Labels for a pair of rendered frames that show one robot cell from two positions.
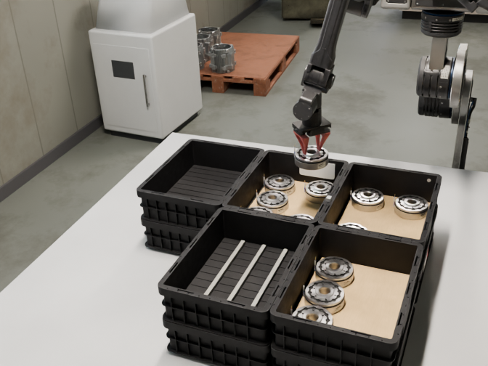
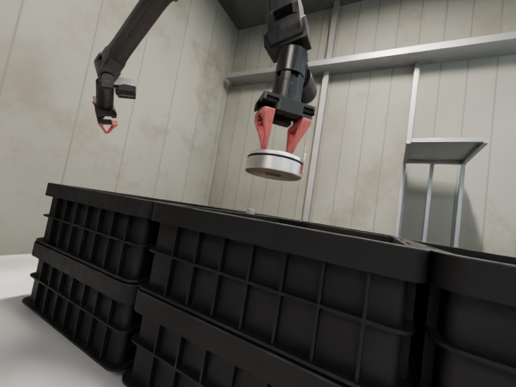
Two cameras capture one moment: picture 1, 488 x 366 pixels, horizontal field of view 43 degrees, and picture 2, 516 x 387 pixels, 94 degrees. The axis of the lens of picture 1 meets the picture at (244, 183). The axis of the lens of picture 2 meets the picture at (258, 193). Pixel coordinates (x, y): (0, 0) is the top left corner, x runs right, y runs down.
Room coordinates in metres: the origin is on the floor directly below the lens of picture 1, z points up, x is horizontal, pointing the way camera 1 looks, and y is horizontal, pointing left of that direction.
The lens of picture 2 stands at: (2.13, -0.19, 0.94)
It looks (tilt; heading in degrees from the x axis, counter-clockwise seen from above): 4 degrees up; 185
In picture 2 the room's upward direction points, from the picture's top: 9 degrees clockwise
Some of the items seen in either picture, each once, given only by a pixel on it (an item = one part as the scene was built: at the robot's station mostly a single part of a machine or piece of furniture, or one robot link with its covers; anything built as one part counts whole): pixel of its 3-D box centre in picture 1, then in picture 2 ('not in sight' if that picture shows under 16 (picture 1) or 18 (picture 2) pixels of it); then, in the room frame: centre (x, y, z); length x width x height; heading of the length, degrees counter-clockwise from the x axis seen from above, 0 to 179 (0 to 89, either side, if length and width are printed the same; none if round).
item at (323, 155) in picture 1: (311, 153); (275, 160); (1.70, -0.21, 1.04); 0.10 x 0.10 x 0.01
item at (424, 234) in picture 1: (383, 200); (179, 207); (1.60, -0.42, 0.92); 0.40 x 0.30 x 0.02; 156
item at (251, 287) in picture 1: (241, 271); not in sight; (1.35, 0.02, 0.87); 0.40 x 0.30 x 0.11; 156
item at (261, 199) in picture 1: (272, 199); not in sight; (1.74, -0.09, 0.86); 0.10 x 0.10 x 0.01
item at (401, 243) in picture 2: (288, 185); (305, 230); (1.72, -0.14, 0.92); 0.40 x 0.30 x 0.02; 156
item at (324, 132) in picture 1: (314, 138); (274, 131); (1.70, -0.22, 1.09); 0.07 x 0.07 x 0.09; 21
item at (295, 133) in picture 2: (308, 139); (285, 134); (1.69, -0.20, 1.09); 0.07 x 0.07 x 0.09; 21
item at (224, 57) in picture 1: (239, 49); not in sight; (5.47, -0.02, 0.18); 1.25 x 0.89 x 0.35; 158
